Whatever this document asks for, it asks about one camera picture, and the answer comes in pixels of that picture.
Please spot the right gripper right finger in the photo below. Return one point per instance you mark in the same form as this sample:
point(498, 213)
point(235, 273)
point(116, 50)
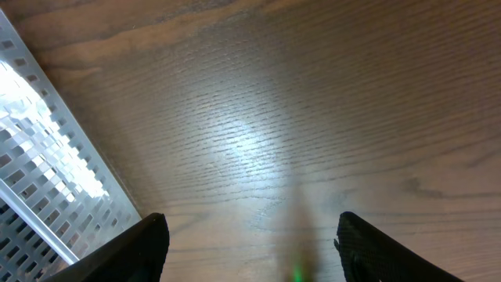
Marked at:
point(368, 254)

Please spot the clear white plastic basket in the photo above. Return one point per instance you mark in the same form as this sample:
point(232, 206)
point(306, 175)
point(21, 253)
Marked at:
point(59, 200)

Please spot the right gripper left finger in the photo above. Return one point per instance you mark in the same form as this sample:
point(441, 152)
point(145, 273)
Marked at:
point(137, 254)

